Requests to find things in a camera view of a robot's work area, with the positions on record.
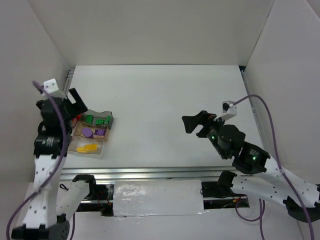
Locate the purple rounded lego block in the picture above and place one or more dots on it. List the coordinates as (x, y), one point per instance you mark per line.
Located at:
(87, 132)

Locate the yellow lego brick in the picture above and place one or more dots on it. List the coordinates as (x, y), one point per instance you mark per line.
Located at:
(91, 147)

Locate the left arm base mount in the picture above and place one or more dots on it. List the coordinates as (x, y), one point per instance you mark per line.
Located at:
(100, 195)

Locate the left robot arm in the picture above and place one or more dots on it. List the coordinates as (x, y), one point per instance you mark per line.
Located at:
(40, 216)

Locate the colourless clear container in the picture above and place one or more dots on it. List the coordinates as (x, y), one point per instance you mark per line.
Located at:
(79, 142)

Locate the purple lego brick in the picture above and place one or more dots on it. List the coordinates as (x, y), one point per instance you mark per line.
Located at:
(100, 132)

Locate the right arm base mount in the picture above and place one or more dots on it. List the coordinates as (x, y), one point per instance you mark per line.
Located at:
(217, 194)

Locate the green two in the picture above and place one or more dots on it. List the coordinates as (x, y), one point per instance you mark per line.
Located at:
(99, 121)

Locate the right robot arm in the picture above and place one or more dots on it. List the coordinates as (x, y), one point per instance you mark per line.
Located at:
(262, 176)

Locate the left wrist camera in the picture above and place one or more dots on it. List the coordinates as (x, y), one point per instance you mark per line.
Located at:
(52, 88)

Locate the white foam cover panel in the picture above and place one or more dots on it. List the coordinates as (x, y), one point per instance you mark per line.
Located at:
(158, 198)

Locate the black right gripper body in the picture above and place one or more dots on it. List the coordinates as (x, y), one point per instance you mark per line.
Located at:
(203, 124)

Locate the green sloped lego brick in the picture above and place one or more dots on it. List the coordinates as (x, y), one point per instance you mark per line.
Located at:
(89, 119)

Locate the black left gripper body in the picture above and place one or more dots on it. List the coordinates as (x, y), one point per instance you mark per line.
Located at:
(66, 105)

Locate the red brick with cupcake print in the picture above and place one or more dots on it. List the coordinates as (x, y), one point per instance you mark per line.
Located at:
(78, 117)

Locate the long yellow lego plate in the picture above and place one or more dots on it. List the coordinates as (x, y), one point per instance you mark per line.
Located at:
(81, 149)

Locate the small green lego brick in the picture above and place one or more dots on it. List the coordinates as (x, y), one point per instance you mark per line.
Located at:
(107, 120)

